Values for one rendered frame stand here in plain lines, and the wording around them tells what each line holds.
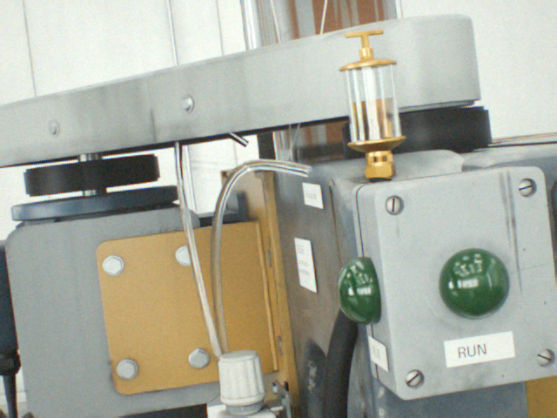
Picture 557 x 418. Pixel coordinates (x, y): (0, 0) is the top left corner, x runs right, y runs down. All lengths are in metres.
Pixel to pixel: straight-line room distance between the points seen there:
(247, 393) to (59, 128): 0.27
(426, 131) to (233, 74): 0.15
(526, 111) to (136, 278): 5.30
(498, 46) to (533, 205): 5.60
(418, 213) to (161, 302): 0.44
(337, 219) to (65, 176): 0.43
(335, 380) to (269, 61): 0.24
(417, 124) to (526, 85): 5.49
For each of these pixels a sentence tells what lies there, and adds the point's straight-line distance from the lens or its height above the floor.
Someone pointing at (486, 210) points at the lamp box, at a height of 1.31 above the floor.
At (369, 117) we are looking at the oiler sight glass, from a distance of 0.51.
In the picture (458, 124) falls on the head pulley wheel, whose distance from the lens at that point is 0.62.
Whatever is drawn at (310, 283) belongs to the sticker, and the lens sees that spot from 0.62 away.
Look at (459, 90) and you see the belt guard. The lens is 0.63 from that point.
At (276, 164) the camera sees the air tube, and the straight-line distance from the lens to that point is 0.58.
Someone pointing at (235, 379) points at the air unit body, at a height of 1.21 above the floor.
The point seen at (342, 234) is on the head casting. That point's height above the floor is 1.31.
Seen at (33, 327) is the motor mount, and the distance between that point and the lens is 0.87.
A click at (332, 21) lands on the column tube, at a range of 1.00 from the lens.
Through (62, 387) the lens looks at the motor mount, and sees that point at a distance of 0.88.
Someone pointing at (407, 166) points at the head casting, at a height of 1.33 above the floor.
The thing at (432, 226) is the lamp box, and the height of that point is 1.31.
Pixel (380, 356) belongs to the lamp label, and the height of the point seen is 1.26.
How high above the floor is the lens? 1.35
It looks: 3 degrees down
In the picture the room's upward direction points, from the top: 7 degrees counter-clockwise
